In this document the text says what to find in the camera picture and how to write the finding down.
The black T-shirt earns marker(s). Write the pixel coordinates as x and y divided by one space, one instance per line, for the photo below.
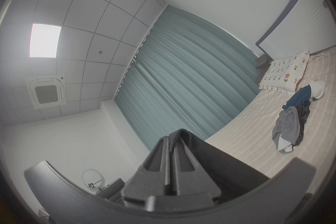
223 173

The bed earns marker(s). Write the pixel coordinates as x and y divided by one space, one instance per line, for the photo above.
249 125

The grey bedside table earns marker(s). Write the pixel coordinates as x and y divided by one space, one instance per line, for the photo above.
262 61

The black chest of drawers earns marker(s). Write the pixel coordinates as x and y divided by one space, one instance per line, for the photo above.
110 188

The white ceiling air vent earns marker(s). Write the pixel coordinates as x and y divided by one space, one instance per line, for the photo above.
47 91

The blue-green curtain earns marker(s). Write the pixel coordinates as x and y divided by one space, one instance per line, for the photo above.
157 112
199 60

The ceiling light panel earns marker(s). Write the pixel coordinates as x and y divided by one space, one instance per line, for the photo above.
44 40

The pile of clothes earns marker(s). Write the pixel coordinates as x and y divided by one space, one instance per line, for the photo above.
287 123

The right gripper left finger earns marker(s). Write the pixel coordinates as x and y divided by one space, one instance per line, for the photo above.
147 183

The white printed pillow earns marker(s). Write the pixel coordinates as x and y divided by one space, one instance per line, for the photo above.
284 73

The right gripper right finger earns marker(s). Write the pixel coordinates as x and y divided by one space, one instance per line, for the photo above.
189 183

